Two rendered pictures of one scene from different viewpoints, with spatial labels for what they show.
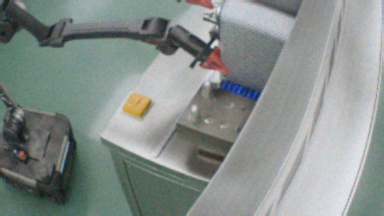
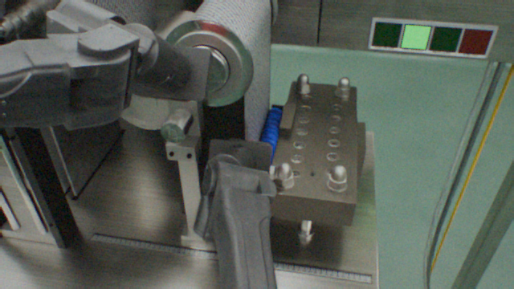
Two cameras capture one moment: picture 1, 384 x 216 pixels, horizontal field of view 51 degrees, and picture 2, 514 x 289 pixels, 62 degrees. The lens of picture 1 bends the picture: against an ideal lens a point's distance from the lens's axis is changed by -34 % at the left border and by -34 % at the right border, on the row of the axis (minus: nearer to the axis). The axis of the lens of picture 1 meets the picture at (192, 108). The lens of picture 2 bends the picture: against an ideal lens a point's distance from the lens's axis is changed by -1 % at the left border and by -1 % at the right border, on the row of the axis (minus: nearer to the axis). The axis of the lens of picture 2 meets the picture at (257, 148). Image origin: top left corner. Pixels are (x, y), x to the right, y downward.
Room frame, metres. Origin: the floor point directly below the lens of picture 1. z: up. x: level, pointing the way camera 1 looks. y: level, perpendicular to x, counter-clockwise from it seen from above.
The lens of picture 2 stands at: (1.36, 0.49, 1.57)
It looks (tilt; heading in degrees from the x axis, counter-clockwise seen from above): 39 degrees down; 251
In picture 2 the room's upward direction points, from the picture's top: straight up
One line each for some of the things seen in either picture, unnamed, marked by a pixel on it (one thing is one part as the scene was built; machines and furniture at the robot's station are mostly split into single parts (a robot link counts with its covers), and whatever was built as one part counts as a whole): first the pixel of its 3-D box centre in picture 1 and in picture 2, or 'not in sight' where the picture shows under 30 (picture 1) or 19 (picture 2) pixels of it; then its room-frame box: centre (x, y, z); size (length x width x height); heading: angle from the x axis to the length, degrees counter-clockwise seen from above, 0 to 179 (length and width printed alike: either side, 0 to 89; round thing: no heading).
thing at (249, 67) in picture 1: (259, 72); (259, 107); (1.13, -0.19, 1.10); 0.23 x 0.01 x 0.18; 61
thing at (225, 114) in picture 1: (256, 132); (317, 142); (1.00, -0.17, 1.00); 0.40 x 0.16 x 0.06; 61
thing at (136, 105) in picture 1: (136, 104); not in sight; (1.21, 0.17, 0.91); 0.07 x 0.07 x 0.02; 61
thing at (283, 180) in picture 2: (207, 87); (284, 173); (1.13, -0.05, 1.05); 0.04 x 0.04 x 0.04
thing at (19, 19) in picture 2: not in sight; (12, 23); (1.50, -0.17, 1.33); 0.06 x 0.03 x 0.03; 61
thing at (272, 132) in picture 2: (256, 97); (269, 139); (1.11, -0.18, 1.03); 0.21 x 0.04 x 0.03; 61
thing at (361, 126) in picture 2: not in sight; (358, 155); (0.91, -0.14, 0.96); 0.10 x 0.03 x 0.11; 61
